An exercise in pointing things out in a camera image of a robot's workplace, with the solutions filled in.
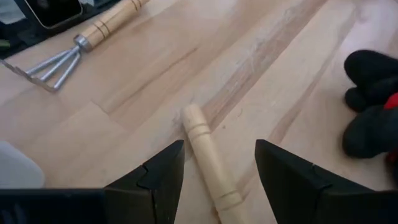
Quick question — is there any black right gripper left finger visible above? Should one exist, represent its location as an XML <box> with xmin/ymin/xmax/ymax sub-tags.
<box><xmin>0</xmin><ymin>139</ymin><xmax>186</xmax><ymax>224</ymax></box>

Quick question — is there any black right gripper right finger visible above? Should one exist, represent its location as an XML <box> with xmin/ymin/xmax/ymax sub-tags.
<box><xmin>254</xmin><ymin>139</ymin><xmax>398</xmax><ymax>224</ymax></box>

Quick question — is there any metal trowel with wooden handle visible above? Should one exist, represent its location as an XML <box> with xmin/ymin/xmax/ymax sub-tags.
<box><xmin>181</xmin><ymin>104</ymin><xmax>249</xmax><ymax>224</ymax></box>

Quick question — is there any red and black gardening glove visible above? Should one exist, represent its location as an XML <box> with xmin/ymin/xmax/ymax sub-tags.
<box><xmin>341</xmin><ymin>49</ymin><xmax>398</xmax><ymax>175</ymax></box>

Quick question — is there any hand rake with wooden handle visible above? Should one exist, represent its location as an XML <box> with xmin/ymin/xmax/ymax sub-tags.
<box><xmin>1</xmin><ymin>0</ymin><xmax>150</xmax><ymax>93</ymax></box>

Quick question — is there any black smartphone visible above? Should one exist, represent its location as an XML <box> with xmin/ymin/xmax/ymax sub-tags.
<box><xmin>23</xmin><ymin>0</ymin><xmax>84</xmax><ymax>30</ymax></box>

